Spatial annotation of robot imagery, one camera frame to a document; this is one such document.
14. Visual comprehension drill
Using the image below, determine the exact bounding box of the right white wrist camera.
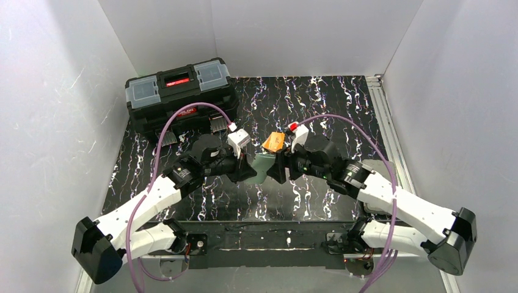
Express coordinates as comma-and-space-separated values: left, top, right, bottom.
288, 122, 309, 153

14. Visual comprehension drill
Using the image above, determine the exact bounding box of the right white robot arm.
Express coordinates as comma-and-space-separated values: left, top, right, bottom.
266, 135, 477, 276

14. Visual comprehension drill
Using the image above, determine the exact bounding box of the aluminium frame rail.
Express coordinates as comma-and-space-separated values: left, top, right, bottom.
365, 74, 417, 195

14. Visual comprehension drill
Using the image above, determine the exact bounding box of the mint green card holder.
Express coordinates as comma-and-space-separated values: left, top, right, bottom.
245, 153, 275, 184

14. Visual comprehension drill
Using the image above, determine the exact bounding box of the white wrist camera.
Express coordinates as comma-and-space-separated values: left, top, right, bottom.
227, 129, 250, 159
288, 122, 309, 153

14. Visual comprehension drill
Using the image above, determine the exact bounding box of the purple cable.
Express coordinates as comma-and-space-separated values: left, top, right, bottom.
125, 101, 238, 293
289, 114, 399, 293

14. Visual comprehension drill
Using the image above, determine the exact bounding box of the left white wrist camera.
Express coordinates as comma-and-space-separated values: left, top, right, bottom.
227, 129, 250, 159

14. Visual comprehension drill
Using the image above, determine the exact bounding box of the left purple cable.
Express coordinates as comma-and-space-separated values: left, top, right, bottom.
125, 101, 238, 293

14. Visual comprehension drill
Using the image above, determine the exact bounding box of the black toolbox with grey lids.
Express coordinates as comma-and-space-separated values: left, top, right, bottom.
125, 57, 239, 143

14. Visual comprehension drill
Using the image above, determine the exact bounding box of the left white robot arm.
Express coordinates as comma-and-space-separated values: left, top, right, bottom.
71, 129, 257, 284

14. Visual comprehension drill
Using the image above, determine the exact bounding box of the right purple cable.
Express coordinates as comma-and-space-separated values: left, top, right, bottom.
289, 114, 399, 293

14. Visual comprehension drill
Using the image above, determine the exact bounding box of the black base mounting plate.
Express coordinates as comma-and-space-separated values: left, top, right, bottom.
130, 219, 382, 272

